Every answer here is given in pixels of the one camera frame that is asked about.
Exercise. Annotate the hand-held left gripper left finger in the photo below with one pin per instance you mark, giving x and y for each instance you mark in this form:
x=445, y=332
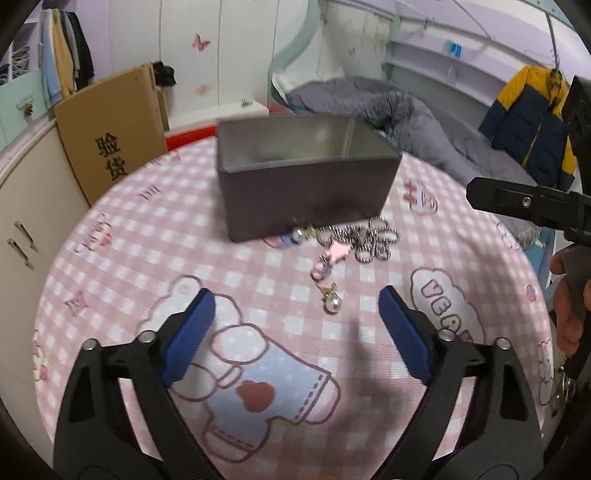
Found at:
x=189, y=337

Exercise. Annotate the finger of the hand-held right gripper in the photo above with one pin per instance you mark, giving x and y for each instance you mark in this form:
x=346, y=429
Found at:
x=508, y=198

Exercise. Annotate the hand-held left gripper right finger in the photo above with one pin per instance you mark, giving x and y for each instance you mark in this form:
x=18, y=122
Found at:
x=406, y=339

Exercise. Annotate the dark grey rectangular box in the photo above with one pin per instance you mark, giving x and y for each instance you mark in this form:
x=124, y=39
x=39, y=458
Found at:
x=304, y=194

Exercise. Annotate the person's right hand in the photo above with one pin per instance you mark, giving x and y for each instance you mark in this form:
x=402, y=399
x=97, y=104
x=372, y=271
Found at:
x=565, y=318

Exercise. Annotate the yellow and navy jacket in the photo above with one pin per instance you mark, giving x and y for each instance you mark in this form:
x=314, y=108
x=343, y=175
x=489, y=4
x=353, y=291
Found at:
x=531, y=129

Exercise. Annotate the grey duvet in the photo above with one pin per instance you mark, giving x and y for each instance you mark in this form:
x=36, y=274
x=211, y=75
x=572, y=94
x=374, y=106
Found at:
x=438, y=138

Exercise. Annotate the pink checked cartoon tablecloth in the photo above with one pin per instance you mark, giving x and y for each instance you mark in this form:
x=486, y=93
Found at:
x=286, y=295

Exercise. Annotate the small blue box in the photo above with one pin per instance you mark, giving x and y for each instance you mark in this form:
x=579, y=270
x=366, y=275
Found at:
x=451, y=49

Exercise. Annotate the beige low cabinet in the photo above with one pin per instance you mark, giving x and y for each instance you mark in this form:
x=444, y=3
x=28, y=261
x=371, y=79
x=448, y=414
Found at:
x=32, y=221

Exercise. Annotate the red storage bench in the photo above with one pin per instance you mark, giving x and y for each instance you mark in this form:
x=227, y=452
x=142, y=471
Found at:
x=194, y=131

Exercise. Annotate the tall cardboard box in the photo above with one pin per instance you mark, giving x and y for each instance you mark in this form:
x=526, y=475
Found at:
x=111, y=134

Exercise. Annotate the black cloth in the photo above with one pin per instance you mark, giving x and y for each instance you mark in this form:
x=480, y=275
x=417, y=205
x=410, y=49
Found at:
x=164, y=74

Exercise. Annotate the pine cone drawer ornament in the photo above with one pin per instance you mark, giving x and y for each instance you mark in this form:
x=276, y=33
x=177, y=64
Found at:
x=27, y=111

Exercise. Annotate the white panel wardrobe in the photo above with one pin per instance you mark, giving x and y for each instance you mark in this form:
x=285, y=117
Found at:
x=240, y=55

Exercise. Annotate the teal drawer cabinet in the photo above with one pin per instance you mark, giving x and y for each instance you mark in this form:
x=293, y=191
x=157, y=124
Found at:
x=18, y=99

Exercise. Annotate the pink butterfly sticker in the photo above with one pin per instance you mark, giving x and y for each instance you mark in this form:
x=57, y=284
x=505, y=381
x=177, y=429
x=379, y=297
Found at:
x=201, y=42

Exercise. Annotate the hanging clothes row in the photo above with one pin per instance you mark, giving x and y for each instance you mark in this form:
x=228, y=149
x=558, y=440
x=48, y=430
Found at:
x=64, y=55

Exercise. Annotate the folded jeans stack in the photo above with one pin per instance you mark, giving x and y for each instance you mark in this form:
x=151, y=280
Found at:
x=14, y=64

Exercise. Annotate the lavender wall shelf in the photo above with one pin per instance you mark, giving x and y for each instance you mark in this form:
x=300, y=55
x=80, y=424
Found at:
x=461, y=74

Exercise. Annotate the teal bunk bed frame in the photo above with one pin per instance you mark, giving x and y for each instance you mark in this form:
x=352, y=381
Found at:
x=295, y=50

